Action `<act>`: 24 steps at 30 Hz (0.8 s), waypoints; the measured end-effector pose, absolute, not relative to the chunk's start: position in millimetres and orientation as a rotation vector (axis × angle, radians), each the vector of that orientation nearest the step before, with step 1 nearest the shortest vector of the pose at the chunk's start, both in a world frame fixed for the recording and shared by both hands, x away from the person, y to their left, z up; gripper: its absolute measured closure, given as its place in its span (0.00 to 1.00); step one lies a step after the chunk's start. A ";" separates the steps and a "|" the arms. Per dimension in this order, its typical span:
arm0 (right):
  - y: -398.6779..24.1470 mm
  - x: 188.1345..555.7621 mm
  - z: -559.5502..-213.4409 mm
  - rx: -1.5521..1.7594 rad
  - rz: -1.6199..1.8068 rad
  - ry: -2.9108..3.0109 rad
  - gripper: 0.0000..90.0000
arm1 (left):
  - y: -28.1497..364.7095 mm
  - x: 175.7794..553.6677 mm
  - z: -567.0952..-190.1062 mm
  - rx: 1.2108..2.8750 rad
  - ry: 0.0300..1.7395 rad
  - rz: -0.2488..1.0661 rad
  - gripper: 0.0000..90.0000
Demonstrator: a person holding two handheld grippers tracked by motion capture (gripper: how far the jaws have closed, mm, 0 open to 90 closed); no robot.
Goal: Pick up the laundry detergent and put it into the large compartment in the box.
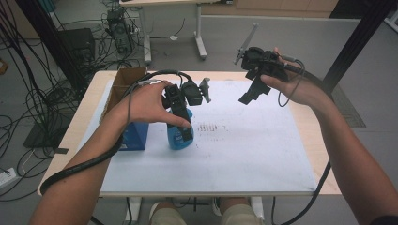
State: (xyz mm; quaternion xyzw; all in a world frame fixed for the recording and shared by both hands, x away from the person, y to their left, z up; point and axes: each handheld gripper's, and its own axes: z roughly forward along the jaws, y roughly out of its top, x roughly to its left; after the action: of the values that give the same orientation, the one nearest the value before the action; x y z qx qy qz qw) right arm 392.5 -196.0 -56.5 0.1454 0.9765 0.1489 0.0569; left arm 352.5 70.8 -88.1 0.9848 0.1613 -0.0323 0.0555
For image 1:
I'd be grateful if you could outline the thin black right gripper cable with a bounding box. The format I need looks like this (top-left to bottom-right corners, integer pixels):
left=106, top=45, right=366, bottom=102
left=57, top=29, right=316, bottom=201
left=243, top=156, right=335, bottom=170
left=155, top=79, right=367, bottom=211
left=277, top=58, right=306, bottom=108

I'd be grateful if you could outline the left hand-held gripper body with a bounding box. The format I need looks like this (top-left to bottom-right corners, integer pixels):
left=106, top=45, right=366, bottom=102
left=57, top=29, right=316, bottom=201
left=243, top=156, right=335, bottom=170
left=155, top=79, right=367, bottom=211
left=161, top=77, right=212, bottom=111

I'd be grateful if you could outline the grey floor mat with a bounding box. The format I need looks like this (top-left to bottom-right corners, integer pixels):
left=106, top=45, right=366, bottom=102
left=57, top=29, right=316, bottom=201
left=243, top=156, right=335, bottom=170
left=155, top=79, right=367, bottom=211
left=330, top=83, right=367, bottom=128

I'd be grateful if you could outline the thin grey left gripper cable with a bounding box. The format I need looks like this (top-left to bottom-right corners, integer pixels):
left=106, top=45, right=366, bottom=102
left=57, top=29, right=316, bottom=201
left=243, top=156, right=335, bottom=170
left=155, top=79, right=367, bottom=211
left=125, top=79, right=164, bottom=127

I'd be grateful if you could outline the black equipment case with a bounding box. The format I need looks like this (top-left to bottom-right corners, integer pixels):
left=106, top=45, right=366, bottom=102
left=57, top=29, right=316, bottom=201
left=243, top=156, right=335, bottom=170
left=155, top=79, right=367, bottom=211
left=58, top=27, right=97, bottom=64

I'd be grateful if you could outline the white desk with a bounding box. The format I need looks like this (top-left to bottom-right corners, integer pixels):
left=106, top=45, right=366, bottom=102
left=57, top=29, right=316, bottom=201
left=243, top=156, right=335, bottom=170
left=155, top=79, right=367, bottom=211
left=118, top=0, right=235, bottom=66

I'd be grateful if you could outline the thick black right gripper cable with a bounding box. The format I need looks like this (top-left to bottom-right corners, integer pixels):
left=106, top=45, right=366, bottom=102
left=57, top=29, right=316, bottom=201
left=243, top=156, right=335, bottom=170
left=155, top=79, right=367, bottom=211
left=271, top=64, right=332, bottom=225

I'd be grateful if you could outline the black floor mat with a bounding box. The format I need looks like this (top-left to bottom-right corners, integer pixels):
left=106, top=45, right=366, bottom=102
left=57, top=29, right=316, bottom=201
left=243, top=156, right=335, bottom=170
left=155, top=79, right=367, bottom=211
left=23, top=114, right=77, bottom=150

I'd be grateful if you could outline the thick black left gripper cable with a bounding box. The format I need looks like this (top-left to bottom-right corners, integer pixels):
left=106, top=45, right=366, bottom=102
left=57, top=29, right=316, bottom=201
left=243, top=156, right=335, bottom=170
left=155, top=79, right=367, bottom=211
left=39, top=68, right=195, bottom=196

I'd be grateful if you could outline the white table leg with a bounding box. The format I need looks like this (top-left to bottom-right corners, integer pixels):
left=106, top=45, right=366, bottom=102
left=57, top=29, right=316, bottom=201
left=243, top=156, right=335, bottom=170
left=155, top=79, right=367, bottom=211
left=125, top=196, right=144, bottom=223
left=250, top=196, right=266, bottom=221

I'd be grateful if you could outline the blue cardboard box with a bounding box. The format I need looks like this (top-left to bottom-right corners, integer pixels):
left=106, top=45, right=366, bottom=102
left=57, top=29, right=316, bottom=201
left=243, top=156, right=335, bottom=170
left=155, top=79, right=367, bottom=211
left=99, top=66, right=150, bottom=152

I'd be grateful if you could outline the thick black gripper cable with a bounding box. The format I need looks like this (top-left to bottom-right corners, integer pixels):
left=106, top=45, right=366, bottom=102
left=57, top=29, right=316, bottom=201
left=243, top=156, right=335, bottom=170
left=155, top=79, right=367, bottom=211
left=39, top=68, right=195, bottom=196
left=271, top=64, right=332, bottom=225

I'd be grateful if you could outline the person's left hand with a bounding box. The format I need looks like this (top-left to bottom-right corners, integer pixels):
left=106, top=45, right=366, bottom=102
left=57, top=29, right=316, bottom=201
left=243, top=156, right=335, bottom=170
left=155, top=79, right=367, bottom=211
left=109, top=80, right=192, bottom=129

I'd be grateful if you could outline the person's right hand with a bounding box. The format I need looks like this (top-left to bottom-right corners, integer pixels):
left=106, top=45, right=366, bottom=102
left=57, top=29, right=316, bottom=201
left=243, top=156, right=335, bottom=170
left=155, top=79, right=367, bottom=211
left=260, top=46, right=331, bottom=108

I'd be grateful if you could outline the white power strip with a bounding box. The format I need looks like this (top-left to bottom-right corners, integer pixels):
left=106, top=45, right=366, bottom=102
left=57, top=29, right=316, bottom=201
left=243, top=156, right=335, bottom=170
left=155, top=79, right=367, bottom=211
left=0, top=167, right=18, bottom=190

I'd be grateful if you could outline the black metal post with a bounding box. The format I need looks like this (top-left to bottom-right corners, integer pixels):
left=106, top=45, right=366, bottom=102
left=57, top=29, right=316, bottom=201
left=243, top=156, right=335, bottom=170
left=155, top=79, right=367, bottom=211
left=13, top=0, right=89, bottom=92
left=322, top=0, right=398, bottom=92

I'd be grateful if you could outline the person's leg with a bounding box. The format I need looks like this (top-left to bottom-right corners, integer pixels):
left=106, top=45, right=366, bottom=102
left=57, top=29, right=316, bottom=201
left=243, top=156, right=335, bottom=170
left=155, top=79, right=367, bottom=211
left=219, top=196, right=266, bottom=225
left=149, top=201, right=190, bottom=225

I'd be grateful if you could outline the tangle of black floor cables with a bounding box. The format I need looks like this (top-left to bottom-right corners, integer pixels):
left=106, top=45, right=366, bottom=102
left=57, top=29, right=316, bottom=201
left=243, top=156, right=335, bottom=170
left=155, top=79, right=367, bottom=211
left=0, top=0, right=143, bottom=203

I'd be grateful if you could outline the black computer tower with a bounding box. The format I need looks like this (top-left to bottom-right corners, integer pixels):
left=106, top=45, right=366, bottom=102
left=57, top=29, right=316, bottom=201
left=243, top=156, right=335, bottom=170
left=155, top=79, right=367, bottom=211
left=105, top=7, right=136, bottom=54

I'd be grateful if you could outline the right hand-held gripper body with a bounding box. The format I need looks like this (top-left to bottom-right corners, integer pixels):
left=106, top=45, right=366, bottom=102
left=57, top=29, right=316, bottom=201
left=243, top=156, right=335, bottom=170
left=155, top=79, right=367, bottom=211
left=234, top=22, right=290, bottom=83

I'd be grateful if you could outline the person's left leg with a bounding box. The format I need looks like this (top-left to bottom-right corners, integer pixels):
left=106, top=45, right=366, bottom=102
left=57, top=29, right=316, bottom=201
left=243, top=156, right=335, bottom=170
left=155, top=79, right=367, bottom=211
left=149, top=201, right=190, bottom=225

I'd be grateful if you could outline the person's right leg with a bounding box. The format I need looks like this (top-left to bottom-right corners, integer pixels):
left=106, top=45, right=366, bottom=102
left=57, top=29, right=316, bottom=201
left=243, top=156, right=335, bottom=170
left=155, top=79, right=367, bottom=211
left=219, top=196, right=266, bottom=225

